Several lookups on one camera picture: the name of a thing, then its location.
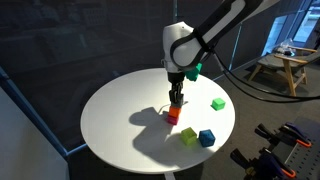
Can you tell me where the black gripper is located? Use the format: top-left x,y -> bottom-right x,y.
168,80 -> 185,108

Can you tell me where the grey block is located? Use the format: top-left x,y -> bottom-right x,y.
171,98 -> 183,109

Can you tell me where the orange block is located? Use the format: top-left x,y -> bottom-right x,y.
168,105 -> 182,118

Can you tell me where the pink block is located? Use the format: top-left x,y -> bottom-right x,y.
166,115 -> 179,126

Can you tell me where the yellow-green block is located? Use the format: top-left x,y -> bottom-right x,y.
180,126 -> 198,146

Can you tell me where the green block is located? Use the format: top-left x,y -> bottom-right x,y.
210,97 -> 227,112

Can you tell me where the blue block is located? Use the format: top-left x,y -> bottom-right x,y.
198,129 -> 216,148

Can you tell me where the blue-grey window mullion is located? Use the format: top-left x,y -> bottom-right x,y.
227,23 -> 244,74

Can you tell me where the grey window mullion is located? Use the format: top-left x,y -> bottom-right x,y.
172,0 -> 179,25

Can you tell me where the purple black spring clamp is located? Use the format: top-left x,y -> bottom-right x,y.
254,122 -> 313,149
229,148 -> 298,180

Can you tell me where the wooden armchair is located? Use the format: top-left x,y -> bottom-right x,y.
248,46 -> 320,100

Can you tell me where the clear plastic bag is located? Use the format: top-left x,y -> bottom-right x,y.
274,38 -> 298,57

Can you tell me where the black perforated mounting board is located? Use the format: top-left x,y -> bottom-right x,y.
263,116 -> 320,180

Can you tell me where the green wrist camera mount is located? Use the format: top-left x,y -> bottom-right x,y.
184,63 -> 203,82

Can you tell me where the window corner post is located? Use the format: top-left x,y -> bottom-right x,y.
0,66 -> 69,158

